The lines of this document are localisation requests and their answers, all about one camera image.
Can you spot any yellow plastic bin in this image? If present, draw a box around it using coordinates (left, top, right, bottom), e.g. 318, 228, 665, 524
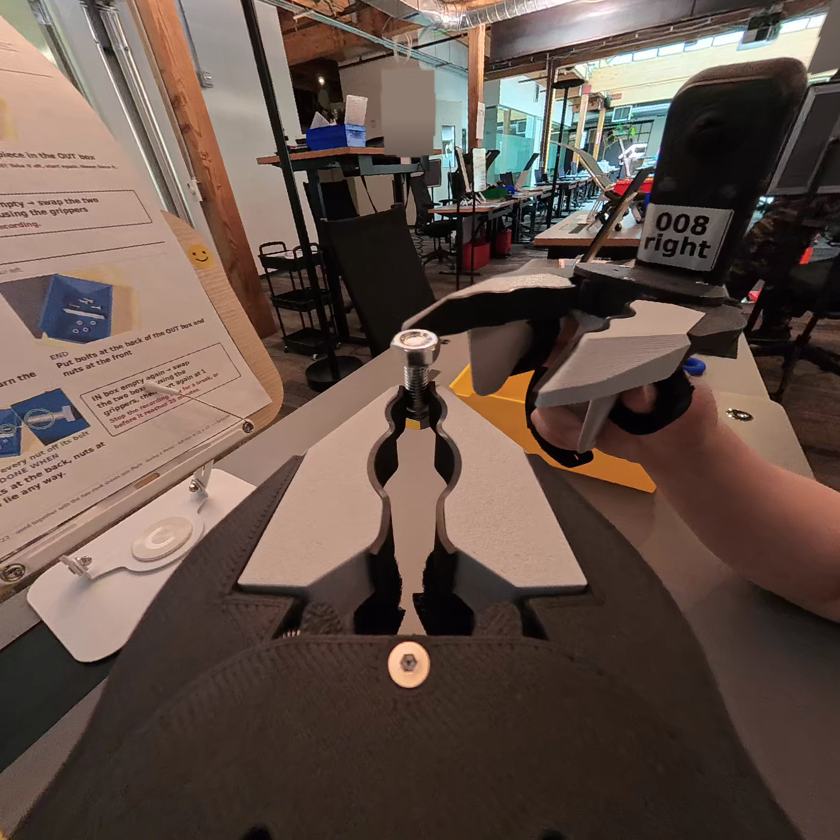
449, 364, 657, 493

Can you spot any tilted board on white stand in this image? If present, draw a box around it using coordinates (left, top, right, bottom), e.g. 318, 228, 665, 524
583, 167, 655, 263

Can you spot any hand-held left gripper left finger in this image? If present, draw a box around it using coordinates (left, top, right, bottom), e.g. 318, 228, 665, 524
238, 386, 403, 634

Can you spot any printed instruction sheet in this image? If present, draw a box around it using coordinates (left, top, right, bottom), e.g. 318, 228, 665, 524
0, 13, 273, 559

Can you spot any wooden-top standing desk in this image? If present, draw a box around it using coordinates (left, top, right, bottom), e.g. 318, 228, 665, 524
256, 147, 444, 349

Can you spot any black desk mat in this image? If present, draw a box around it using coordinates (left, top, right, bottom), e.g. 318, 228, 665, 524
0, 620, 116, 772

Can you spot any black utility cart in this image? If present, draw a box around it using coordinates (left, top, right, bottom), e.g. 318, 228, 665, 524
257, 241, 340, 360

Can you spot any black mesh office chair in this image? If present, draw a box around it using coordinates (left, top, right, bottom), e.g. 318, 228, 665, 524
318, 203, 429, 358

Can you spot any silver ceiling duct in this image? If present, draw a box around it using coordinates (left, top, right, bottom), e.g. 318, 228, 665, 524
367, 0, 592, 30

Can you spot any person's right hand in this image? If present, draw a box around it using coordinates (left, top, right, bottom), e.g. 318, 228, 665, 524
532, 379, 724, 468

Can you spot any grey desk with wooden edge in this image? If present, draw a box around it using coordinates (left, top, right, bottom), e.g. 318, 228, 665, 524
533, 210, 647, 250

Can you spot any black ceiling projector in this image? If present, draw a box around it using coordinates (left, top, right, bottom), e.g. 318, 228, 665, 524
738, 5, 786, 52

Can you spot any silver hex bolt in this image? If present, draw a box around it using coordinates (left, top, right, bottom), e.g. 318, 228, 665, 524
390, 329, 441, 368

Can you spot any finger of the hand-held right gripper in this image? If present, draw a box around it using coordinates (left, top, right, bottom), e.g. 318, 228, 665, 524
402, 272, 581, 396
533, 298, 707, 455

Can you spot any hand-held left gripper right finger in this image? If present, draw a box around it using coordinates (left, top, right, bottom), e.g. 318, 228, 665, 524
420, 384, 588, 634

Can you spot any white metal board stand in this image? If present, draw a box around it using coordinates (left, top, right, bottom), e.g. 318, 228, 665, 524
26, 384, 258, 664

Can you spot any black and red office chair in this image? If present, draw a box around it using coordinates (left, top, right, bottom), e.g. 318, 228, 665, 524
725, 197, 840, 401

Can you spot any black board on stand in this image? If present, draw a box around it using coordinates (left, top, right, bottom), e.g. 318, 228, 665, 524
768, 82, 840, 198

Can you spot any black pole stand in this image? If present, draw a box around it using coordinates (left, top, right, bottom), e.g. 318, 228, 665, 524
241, 0, 364, 393

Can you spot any blue storage bin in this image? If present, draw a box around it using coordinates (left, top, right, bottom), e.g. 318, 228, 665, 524
305, 123, 367, 151

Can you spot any row of office desks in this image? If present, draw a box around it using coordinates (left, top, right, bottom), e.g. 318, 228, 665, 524
430, 151, 592, 263

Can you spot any wooden pillar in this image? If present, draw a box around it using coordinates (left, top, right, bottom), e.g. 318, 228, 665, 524
134, 0, 280, 340

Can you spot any person's right forearm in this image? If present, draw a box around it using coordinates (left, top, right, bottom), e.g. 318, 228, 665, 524
696, 387, 840, 623

